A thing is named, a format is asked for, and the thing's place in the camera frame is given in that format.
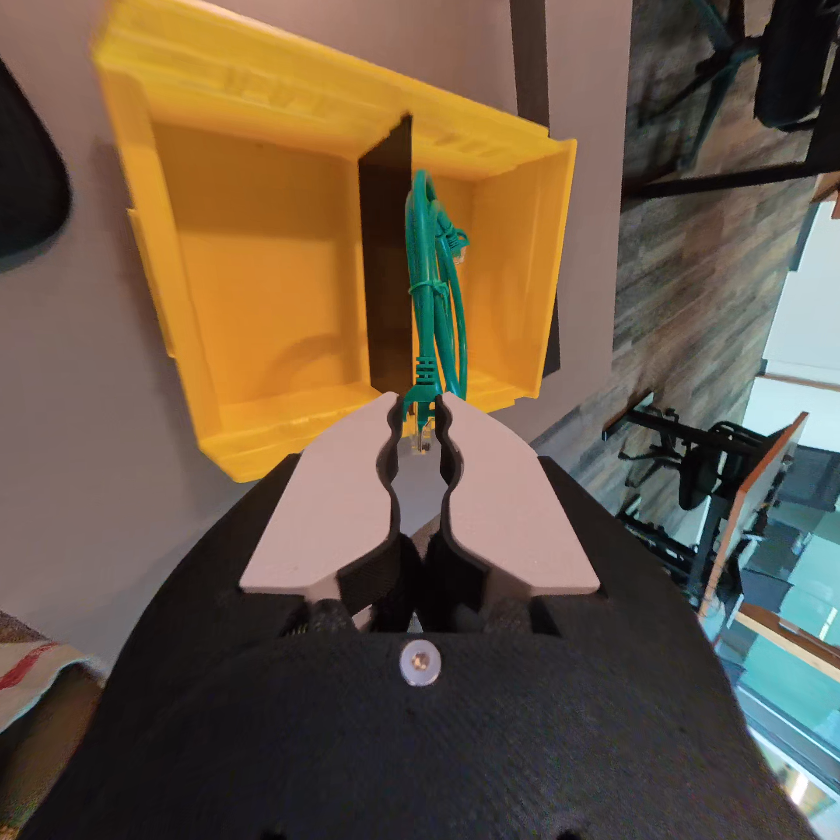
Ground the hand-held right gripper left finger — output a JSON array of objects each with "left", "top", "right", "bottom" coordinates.
[{"left": 239, "top": 392, "right": 403, "bottom": 601}]

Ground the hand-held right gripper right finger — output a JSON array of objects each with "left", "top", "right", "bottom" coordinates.
[{"left": 436, "top": 394, "right": 601, "bottom": 599}]

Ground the green ethernet cable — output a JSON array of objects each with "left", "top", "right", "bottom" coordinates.
[{"left": 402, "top": 168, "right": 471, "bottom": 455}]

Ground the yellow plastic bin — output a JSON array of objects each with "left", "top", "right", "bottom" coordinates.
[{"left": 91, "top": 0, "right": 578, "bottom": 484}]

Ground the grey desk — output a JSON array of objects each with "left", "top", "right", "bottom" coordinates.
[{"left": 0, "top": 0, "right": 636, "bottom": 664}]

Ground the wooden office table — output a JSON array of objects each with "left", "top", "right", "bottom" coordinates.
[{"left": 696, "top": 411, "right": 811, "bottom": 621}]

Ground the dark bin divider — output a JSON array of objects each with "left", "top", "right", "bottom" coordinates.
[{"left": 357, "top": 113, "right": 416, "bottom": 396}]

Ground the person's beige sweater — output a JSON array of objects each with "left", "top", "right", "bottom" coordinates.
[{"left": 0, "top": 609, "right": 109, "bottom": 834}]

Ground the black wrist rest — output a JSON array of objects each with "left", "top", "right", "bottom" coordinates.
[{"left": 0, "top": 58, "right": 73, "bottom": 260}]

